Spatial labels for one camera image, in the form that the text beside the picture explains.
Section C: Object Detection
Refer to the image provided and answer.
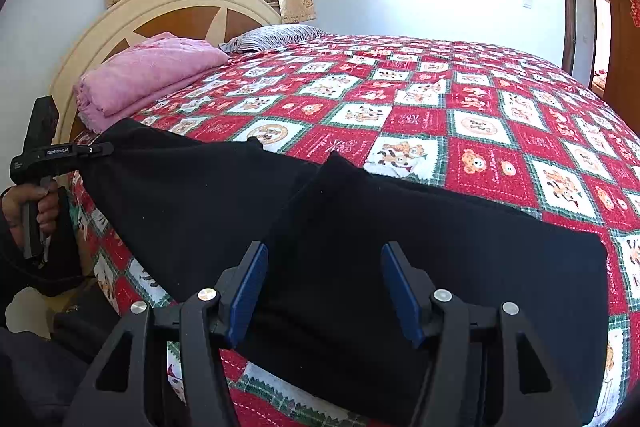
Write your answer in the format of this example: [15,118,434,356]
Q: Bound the red patchwork bedspread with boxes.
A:
[69,31,640,427]

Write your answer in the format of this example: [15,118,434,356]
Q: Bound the grey striped pillow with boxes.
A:
[219,24,328,54]

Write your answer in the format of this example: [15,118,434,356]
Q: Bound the red door decoration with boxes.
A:
[629,0,640,28]

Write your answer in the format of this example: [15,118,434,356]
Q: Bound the cream wooden headboard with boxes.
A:
[49,0,281,144]

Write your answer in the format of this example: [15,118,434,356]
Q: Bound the left hand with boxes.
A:
[1,183,61,251]

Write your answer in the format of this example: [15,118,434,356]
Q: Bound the black pants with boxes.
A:
[80,119,608,426]

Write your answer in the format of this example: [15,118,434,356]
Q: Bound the dark trousers of person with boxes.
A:
[1,281,119,426]

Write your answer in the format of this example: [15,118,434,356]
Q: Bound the pink folded blanket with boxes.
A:
[73,31,229,133]

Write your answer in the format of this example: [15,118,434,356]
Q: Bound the dark sleeve left forearm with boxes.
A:
[1,183,84,307]

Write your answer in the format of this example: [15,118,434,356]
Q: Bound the brown wooden door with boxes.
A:
[604,0,640,133]

